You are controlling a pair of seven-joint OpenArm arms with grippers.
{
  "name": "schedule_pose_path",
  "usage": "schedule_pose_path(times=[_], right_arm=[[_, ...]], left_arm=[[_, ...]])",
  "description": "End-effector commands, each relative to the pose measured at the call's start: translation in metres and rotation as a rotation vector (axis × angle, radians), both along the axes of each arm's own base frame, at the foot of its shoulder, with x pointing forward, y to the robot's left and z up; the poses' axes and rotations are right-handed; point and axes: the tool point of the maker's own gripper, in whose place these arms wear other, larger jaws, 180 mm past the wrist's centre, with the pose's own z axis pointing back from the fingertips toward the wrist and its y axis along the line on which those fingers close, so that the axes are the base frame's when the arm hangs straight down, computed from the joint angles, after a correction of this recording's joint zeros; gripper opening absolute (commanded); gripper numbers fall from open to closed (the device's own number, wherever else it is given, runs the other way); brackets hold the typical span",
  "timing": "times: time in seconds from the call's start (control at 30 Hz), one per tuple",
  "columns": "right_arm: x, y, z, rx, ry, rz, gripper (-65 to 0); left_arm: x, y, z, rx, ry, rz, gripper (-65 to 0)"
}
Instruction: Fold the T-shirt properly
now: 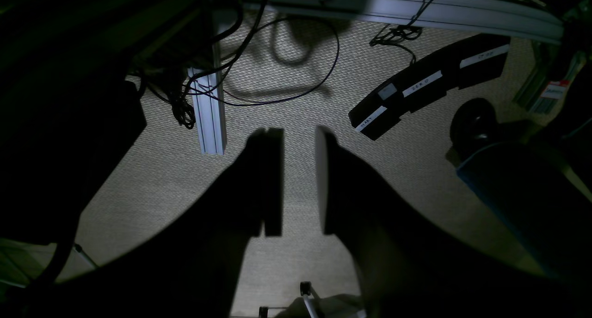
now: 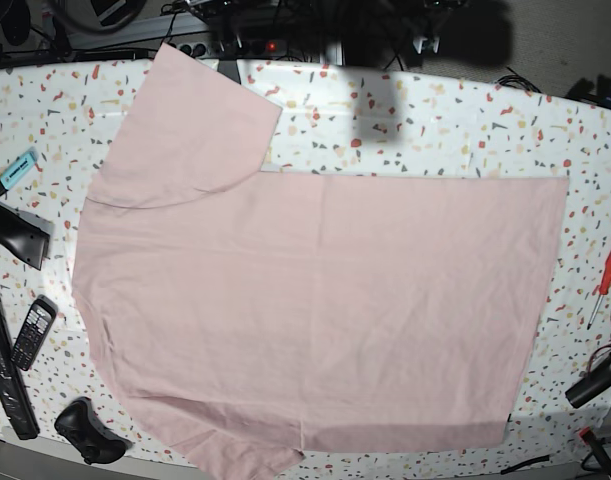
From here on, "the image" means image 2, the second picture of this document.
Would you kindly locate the pink T-shirt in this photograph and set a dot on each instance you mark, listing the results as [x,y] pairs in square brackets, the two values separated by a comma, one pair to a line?
[242,317]

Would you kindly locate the red black clamp bottom right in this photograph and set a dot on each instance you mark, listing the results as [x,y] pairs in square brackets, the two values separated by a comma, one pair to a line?
[597,451]

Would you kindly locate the black cylindrical tool right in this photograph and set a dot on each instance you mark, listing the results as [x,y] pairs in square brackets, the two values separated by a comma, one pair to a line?
[592,385]

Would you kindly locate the light blue highlighter marker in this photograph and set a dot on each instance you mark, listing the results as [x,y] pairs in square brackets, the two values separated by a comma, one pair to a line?
[17,170]

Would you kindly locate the black game controller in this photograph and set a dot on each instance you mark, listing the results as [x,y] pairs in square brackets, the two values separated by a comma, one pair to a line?
[81,427]

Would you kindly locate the terrazzo patterned tablecloth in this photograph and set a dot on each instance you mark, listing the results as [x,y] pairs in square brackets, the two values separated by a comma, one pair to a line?
[334,120]

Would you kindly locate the long black bar in wrap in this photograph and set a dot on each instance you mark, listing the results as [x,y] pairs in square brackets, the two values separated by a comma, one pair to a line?
[13,395]

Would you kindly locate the black cordless phone handset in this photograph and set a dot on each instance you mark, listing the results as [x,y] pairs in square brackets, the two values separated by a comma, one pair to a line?
[38,321]

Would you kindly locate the black power strip red switch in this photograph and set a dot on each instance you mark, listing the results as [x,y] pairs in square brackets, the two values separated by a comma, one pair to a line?
[211,49]

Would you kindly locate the red handled screwdriver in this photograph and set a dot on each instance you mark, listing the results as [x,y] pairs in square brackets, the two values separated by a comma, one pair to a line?
[603,290]

